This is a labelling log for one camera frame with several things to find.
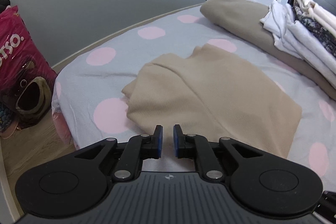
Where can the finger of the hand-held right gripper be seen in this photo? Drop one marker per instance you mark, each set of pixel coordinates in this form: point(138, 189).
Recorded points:
point(329, 203)

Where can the cream folded garment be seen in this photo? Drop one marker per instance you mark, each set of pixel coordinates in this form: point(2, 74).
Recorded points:
point(317, 10)

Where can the stack of folded clothes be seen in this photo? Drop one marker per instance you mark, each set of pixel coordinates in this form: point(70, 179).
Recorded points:
point(236, 14)

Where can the dark floral folded garment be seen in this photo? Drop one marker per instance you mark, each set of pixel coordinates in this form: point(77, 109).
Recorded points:
point(315, 27)

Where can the beige sweater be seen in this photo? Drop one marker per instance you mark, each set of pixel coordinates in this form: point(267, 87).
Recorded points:
point(215, 90)

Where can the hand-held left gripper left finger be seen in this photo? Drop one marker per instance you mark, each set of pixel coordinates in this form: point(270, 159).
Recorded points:
point(159, 142)

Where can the blue patterned bag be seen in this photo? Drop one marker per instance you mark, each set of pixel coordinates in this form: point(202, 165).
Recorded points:
point(5, 116)

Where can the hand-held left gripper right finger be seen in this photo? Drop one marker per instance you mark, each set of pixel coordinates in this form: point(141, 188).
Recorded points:
point(176, 141)

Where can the white folded garment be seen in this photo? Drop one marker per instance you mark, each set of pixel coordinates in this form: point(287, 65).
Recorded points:
point(302, 40)

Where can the pink printed bag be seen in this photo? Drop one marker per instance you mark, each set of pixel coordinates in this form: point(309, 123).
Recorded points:
point(18, 56)

